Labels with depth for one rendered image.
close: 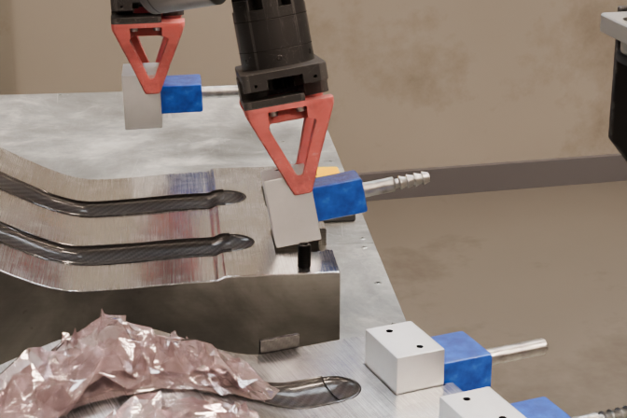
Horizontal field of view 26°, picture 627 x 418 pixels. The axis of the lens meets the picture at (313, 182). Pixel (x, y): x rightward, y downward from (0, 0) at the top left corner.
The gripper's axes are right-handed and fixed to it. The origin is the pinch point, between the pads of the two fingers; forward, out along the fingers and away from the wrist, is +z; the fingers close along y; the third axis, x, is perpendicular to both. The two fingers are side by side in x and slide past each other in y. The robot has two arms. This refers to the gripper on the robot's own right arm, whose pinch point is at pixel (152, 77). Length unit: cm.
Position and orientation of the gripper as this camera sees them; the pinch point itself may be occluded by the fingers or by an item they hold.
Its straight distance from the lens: 133.8
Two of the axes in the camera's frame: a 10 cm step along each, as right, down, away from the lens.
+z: 0.2, 9.4, 3.3
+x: 9.9, -0.5, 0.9
